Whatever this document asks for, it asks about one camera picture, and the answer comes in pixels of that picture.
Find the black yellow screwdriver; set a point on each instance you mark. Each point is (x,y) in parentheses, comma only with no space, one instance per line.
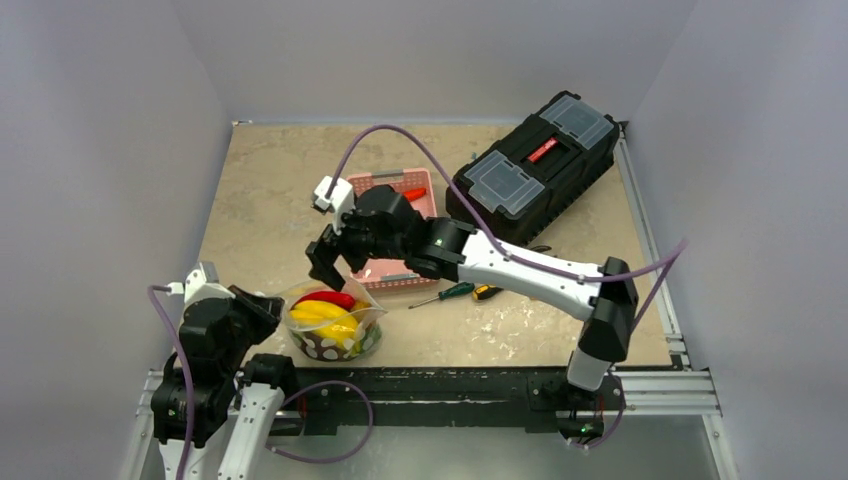
(485,292)

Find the orange carrot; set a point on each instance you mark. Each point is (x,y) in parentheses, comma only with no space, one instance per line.
(415,194)

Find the clear zip top bag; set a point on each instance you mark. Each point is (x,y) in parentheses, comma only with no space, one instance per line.
(367,310)

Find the black plastic toolbox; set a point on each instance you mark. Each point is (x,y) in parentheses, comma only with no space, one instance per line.
(526,180)

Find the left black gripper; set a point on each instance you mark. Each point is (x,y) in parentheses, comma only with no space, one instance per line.
(266,309)

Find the green handled screwdriver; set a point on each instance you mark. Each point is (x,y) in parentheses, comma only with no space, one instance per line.
(457,290)

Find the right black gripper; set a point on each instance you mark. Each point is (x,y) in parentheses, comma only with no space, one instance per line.
(337,242)

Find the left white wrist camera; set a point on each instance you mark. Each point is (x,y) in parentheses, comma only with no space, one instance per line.
(201,283)

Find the green bell pepper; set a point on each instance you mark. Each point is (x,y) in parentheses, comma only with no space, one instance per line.
(370,341)

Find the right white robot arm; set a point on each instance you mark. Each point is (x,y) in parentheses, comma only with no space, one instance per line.
(603,296)

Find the yellow banana bunch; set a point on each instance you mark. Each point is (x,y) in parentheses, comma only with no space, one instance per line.
(321,326)

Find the pink plastic basket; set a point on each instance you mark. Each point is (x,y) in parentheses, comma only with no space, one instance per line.
(383,274)

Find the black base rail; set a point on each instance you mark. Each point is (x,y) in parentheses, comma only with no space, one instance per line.
(534,399)

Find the red chili pepper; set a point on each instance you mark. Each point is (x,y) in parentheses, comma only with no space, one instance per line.
(339,299)

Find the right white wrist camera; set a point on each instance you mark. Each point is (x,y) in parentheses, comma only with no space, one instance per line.
(334,196)

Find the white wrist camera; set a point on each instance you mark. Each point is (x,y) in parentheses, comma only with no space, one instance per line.
(334,196)
(201,283)

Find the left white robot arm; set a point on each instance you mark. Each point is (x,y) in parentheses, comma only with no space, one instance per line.
(214,409)

